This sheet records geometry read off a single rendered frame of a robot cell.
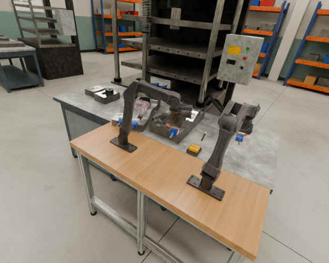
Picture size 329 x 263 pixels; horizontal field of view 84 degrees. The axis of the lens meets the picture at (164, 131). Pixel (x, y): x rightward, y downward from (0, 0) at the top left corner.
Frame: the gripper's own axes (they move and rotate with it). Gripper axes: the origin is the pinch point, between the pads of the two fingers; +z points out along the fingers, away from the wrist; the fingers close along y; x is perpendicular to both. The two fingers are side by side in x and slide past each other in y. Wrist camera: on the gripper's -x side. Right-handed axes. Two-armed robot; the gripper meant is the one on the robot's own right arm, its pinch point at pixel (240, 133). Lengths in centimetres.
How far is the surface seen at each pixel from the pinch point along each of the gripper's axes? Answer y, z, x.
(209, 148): 16.4, 10.1, 12.0
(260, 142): -18.2, 23.3, -12.4
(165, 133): 49, 5, 13
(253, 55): 4, 0, -82
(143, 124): 67, 4, 12
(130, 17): 137, -7, -106
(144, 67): 113, 29, -74
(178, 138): 38.3, 4.0, 14.1
